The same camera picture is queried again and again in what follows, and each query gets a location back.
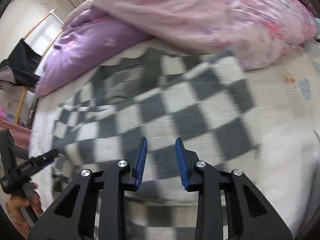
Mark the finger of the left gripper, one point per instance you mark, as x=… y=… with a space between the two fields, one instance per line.
x=42 y=161

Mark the pink grey towel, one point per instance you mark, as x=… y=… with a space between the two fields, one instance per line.
x=20 y=134

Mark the grey white checkered cardigan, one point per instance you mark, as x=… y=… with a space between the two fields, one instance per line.
x=202 y=99

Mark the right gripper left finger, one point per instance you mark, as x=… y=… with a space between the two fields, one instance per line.
x=72 y=214

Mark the light blue striped pillow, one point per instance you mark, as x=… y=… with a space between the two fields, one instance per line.
x=317 y=37

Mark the black grey hanging clothes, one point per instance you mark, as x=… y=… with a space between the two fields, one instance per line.
x=11 y=69

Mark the wooden clothes drying rack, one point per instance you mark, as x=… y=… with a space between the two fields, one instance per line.
x=32 y=61

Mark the purple pink floral quilt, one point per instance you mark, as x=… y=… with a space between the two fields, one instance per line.
x=257 y=31

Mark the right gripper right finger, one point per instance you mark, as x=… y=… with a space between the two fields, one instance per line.
x=227 y=197

